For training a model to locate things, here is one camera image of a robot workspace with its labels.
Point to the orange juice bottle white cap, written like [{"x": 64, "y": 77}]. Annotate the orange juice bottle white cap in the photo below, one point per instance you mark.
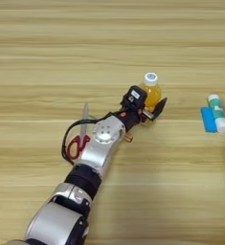
[{"x": 152, "y": 92}]

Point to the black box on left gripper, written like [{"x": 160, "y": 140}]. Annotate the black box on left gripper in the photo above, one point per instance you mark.
[{"x": 134, "y": 97}]

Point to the white green tube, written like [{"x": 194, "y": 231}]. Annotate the white green tube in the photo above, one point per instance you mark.
[{"x": 217, "y": 111}]

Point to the blue eraser block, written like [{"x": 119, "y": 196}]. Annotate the blue eraser block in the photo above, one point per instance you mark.
[{"x": 209, "y": 121}]

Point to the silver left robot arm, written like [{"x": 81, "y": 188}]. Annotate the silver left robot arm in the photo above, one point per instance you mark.
[{"x": 98, "y": 150}]

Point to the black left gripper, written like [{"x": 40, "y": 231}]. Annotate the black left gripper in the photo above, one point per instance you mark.
[{"x": 131, "y": 118}]

